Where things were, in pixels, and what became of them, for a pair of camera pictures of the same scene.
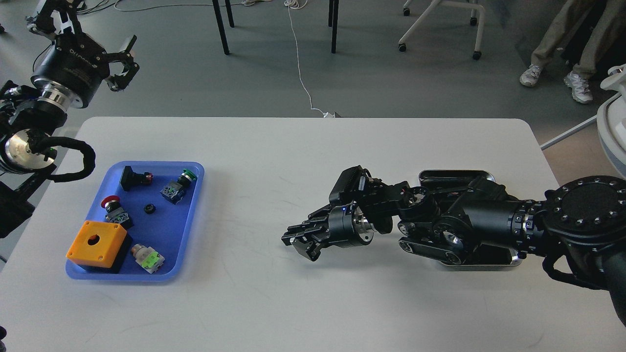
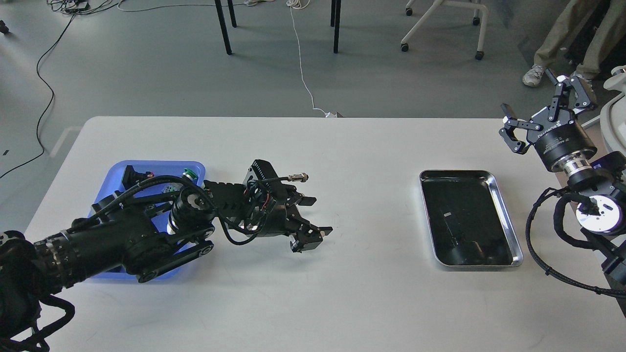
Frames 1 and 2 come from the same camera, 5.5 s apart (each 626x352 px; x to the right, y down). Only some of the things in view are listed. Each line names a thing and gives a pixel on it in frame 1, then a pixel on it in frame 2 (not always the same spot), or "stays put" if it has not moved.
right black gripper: x=348 y=227 to x=553 y=137
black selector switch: x=129 y=179 stays put
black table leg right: x=333 y=8 stays put
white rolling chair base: x=472 y=4 stays put
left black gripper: x=72 y=70 to x=279 y=216
